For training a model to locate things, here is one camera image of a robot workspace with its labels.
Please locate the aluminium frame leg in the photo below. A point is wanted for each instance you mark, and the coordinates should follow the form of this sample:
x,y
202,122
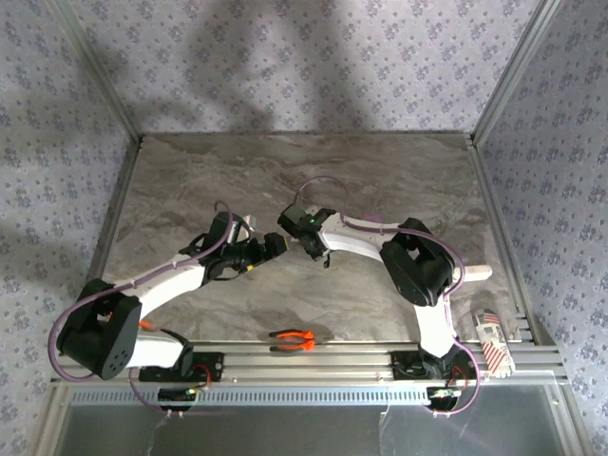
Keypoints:
x,y
50,423
572,423

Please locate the wide aluminium mounting rail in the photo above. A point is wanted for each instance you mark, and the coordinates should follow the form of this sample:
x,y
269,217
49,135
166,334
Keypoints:
x,y
309,366

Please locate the aluminium side rail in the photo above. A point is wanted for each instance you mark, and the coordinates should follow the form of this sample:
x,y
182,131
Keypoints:
x,y
108,237
502,237

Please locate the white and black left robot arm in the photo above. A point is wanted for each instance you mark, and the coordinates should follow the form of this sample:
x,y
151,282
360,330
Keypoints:
x,y
171,285

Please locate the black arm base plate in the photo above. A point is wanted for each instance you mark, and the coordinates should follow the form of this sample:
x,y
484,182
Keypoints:
x,y
214,366
404,368

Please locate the grey metal panel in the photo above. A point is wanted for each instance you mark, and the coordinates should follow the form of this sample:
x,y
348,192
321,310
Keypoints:
x,y
285,432

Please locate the small green circuit board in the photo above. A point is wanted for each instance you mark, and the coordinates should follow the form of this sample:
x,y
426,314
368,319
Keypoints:
x,y
176,394
442,394

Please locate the orange pen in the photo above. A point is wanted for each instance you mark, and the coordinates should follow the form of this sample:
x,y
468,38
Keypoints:
x,y
148,325

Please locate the aluminium frame post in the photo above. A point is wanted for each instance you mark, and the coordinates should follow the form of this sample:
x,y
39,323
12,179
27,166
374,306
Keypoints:
x,y
99,66
515,66

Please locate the small white block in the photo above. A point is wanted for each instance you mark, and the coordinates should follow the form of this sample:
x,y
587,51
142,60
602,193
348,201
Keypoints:
x,y
480,273

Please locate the red striped white box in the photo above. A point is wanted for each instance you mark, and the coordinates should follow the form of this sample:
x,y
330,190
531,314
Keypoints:
x,y
494,347

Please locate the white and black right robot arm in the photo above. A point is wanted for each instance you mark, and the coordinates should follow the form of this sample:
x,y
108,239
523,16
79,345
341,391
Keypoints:
x,y
351,240

